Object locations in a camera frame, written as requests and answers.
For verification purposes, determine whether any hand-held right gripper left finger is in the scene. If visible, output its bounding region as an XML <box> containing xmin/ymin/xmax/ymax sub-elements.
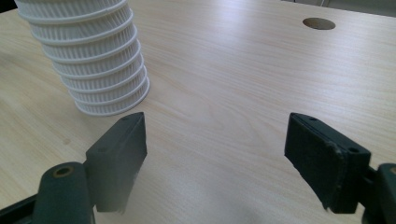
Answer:
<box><xmin>85</xmin><ymin>111</ymin><xmax>149</xmax><ymax>215</ymax></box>

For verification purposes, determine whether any stack of white ribbed cups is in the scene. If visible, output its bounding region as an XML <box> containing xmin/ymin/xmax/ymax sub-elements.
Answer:
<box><xmin>13</xmin><ymin>0</ymin><xmax>151</xmax><ymax>118</ymax></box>

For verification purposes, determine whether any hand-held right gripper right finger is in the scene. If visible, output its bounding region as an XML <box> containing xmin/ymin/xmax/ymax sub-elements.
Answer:
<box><xmin>283</xmin><ymin>112</ymin><xmax>372</xmax><ymax>215</ymax></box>

